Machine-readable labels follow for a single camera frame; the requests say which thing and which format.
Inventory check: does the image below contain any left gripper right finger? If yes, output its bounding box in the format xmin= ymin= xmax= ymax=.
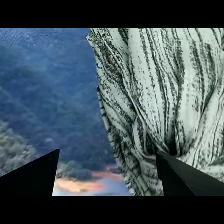
xmin=155 ymin=151 xmax=224 ymax=197

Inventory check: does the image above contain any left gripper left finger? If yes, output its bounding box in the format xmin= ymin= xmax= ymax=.
xmin=0 ymin=148 xmax=61 ymax=197

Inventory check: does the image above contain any white black striped shirt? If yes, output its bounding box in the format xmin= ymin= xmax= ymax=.
xmin=86 ymin=27 xmax=224 ymax=197

